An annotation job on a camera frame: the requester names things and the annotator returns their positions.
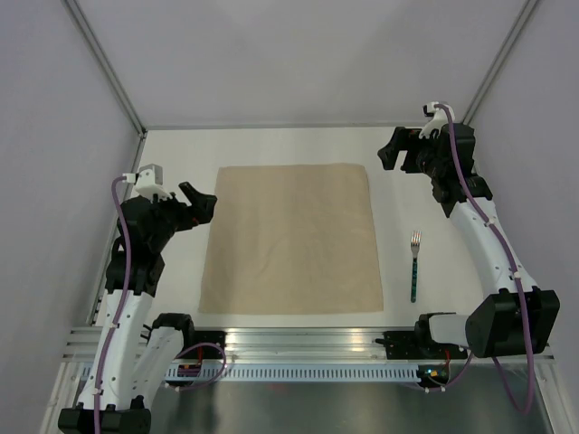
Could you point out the beige cloth napkin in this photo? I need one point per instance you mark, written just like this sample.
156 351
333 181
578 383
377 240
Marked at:
292 240

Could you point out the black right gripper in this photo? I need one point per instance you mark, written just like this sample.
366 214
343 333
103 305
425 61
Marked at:
412 142

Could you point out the aluminium frame post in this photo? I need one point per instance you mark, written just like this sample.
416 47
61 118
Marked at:
524 16
88 35

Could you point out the white slotted cable duct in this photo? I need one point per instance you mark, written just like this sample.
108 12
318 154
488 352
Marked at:
320 372

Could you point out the left aluminium frame post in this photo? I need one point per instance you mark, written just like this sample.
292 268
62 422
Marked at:
88 35

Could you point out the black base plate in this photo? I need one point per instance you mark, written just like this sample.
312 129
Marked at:
407 345
209 337

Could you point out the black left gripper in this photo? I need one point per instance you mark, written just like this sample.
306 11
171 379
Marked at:
199 212

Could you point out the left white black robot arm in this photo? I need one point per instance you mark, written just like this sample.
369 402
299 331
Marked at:
123 382

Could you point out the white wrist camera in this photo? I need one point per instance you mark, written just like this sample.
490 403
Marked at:
148 183
439 115

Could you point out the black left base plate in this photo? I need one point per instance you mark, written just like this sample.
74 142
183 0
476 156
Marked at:
209 337

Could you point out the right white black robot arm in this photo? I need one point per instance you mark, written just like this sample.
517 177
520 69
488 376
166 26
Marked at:
516 316

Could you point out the fork with green patterned handle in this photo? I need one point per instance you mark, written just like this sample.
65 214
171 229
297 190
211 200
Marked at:
415 249

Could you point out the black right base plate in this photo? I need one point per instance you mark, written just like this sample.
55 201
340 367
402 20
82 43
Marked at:
407 345

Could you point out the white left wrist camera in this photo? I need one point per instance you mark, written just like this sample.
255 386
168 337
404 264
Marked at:
148 183

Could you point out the aluminium front mounting rail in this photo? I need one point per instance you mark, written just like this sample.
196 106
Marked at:
308 345

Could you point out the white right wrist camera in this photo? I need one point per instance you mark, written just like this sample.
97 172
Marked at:
439 115

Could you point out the right aluminium frame post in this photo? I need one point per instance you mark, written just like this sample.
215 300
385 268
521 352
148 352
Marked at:
524 16

